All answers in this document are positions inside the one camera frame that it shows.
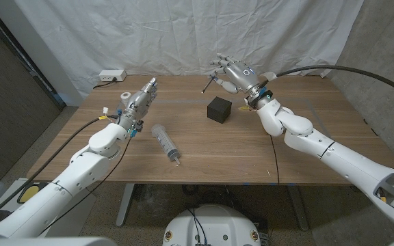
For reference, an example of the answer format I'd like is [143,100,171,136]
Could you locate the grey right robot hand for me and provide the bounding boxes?
[209,53,274,108]

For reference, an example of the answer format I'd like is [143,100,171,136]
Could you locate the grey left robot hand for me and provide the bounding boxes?
[116,77,159,137]

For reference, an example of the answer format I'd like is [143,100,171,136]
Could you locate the thin black pen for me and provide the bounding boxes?
[201,75,215,94]

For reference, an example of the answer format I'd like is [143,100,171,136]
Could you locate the black cube block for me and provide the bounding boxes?
[207,96,233,124]

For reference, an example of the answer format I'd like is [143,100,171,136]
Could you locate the large clear plastic syringe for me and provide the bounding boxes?
[150,124,181,166]

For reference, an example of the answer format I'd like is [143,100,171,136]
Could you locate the white power strip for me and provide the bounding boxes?
[98,69,128,83]

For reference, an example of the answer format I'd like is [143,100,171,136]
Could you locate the white backdrop cloth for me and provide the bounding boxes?
[12,0,365,100]

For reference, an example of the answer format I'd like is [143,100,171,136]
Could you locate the grey metal table leg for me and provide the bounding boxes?
[287,184,310,232]
[116,183,135,228]

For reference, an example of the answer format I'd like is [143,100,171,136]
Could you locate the yellow and black floor device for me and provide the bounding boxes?
[16,184,44,205]

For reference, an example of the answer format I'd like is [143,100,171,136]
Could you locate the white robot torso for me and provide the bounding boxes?
[161,204,262,246]

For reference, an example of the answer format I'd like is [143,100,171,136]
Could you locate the white tape cable tag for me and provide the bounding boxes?
[260,71,278,82]

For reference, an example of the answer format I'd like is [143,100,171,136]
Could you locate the black power strip cord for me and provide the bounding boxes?
[92,77,118,90]

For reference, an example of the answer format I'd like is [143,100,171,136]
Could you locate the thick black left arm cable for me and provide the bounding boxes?
[0,115,120,228]

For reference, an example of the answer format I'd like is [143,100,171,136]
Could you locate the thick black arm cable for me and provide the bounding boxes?
[274,64,394,103]
[0,115,120,228]

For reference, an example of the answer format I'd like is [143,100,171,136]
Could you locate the thin black left arm wire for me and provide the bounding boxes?
[38,137,133,236]

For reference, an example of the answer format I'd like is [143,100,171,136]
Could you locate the thin black arm wire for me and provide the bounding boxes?
[38,137,133,236]
[269,134,281,186]

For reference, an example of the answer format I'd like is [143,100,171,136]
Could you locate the thin black right arm wire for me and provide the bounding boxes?
[269,134,281,186]

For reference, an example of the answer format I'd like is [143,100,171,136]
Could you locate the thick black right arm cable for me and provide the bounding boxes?
[274,64,394,103]

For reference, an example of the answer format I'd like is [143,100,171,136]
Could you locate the black cable tangle under table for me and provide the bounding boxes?
[183,184,252,208]

